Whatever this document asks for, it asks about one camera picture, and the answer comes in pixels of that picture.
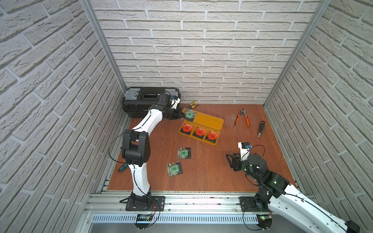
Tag green tea bag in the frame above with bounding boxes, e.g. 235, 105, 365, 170
183, 109, 197, 122
167, 161, 183, 177
177, 148, 191, 159

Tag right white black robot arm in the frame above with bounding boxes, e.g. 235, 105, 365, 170
226, 153, 360, 233

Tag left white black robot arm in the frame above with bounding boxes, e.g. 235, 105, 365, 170
122, 94, 182, 206

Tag yellow two-tier wooden shelf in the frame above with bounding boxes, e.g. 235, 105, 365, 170
178, 108, 224, 146

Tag black plastic toolbox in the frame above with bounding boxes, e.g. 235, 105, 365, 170
122, 87, 181, 119

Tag right green circuit board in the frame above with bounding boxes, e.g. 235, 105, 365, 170
257, 215, 272, 223

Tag green circuit board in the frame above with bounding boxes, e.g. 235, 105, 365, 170
257, 215, 272, 223
136, 214, 153, 223

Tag left green circuit board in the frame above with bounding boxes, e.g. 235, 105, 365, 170
136, 214, 153, 223

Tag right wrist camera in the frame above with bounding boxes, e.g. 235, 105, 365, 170
238, 142, 252, 161

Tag yellow handled pliers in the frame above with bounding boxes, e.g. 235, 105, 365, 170
187, 101, 199, 109

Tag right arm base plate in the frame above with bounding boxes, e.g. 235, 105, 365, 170
239, 197, 270, 212

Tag black orange screwdriver handle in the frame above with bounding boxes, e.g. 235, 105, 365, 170
258, 121, 266, 138

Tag orange handled pliers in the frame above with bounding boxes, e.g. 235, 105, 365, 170
234, 108, 250, 128

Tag green handled screwdriver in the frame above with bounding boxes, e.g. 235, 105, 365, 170
118, 164, 128, 172

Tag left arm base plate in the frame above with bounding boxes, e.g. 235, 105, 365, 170
125, 196, 166, 212

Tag aluminium front rail frame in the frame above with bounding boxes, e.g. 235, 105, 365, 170
84, 191, 324, 216

